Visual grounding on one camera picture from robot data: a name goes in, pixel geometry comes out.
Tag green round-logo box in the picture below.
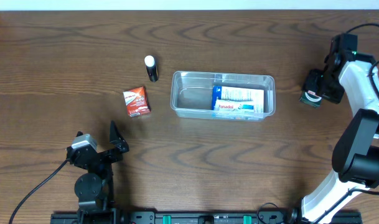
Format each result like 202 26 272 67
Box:
299 91 322 108

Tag large blue white medicine box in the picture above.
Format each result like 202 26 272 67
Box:
212 86 264 113

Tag white Panadol box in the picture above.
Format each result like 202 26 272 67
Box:
213 100 256 113

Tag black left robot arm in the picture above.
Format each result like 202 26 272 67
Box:
66 121 129 223

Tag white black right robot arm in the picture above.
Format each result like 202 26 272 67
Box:
296 50 379 223

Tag clear plastic container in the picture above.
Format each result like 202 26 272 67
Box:
171 71 276 121

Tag red medicine box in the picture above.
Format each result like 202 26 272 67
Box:
123 86 151 117

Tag dark bottle white cap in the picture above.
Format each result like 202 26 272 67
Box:
144 55 159 82

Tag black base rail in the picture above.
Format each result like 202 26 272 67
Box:
50 210 363 224

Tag black left camera cable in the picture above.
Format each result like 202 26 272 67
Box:
8 158 70 224

